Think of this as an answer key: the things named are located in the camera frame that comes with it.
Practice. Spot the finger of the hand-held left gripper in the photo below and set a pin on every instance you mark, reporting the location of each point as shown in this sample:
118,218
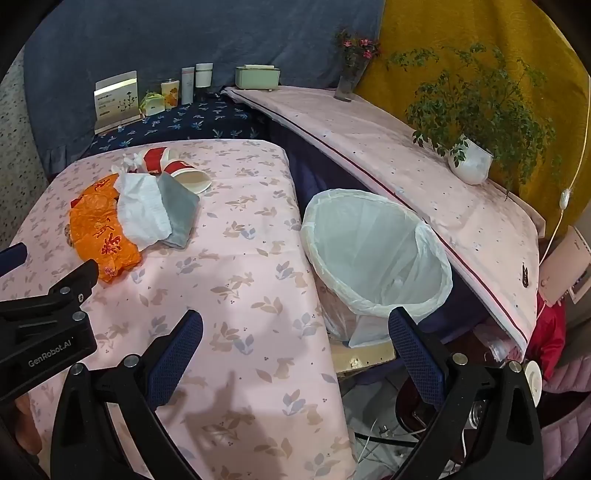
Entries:
69,281
11,258

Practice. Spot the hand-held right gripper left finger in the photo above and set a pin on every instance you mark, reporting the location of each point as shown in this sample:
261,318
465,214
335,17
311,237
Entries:
178,355

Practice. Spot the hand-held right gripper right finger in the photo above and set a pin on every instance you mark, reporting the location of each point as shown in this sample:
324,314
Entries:
415,364

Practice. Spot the large orange printed wrapper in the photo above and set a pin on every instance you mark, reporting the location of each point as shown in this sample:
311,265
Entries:
99,240

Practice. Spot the white tissue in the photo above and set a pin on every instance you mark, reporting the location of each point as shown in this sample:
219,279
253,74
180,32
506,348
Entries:
131,162
143,207

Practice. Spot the bin with white liner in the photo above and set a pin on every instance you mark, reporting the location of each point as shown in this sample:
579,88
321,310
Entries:
369,249

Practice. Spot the grey cloth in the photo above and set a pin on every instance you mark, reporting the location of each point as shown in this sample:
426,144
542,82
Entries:
180,207

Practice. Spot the red and white paper cup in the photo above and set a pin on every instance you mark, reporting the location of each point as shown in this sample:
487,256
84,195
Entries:
189,177
154,159

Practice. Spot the person's left hand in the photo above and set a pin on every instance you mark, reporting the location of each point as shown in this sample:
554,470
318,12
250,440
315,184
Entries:
27,420

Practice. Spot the yellow cardboard piece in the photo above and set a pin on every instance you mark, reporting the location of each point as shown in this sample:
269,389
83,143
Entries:
364,357

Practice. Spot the dark red stool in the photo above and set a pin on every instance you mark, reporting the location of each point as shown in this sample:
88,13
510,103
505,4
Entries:
471,346

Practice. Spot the clear plastic bag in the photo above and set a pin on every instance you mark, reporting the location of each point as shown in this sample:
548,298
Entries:
505,348

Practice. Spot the pink rabbit print tablecloth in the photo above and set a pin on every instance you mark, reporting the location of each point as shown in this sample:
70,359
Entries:
240,258

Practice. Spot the white round device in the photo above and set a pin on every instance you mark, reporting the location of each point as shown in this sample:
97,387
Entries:
533,383

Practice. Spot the red garment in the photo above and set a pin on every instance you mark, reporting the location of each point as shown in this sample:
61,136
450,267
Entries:
549,332

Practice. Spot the small black clip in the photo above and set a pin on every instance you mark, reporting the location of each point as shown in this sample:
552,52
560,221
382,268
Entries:
526,274

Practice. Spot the pink quilted garment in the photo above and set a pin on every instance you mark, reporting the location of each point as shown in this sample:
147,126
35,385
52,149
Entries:
572,383

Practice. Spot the white appliance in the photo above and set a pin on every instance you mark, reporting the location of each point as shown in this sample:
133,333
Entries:
568,263

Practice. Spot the white standing card box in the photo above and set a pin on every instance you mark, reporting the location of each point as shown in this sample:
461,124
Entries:
115,99

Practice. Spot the small green packet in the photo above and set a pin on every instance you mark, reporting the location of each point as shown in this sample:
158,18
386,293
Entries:
152,104

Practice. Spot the navy floral cloth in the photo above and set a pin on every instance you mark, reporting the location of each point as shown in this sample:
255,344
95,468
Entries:
194,122

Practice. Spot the green plant in white pot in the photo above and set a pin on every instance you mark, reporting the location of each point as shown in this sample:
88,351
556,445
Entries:
473,161

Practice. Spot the pink sheet with red stripe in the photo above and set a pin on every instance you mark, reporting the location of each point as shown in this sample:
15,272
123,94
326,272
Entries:
369,138

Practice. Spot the white cylinder jar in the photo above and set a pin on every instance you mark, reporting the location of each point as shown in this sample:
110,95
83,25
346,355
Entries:
204,76

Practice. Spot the blue-grey backdrop cloth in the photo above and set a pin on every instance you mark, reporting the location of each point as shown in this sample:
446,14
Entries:
138,37

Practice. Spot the pale green tissue box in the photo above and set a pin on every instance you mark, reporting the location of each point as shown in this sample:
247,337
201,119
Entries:
258,77

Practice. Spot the glass vase with pink flowers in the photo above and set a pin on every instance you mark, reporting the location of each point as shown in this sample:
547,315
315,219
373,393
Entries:
346,85

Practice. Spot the yellow backdrop cloth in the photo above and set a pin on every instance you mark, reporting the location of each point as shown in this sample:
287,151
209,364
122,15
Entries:
438,27

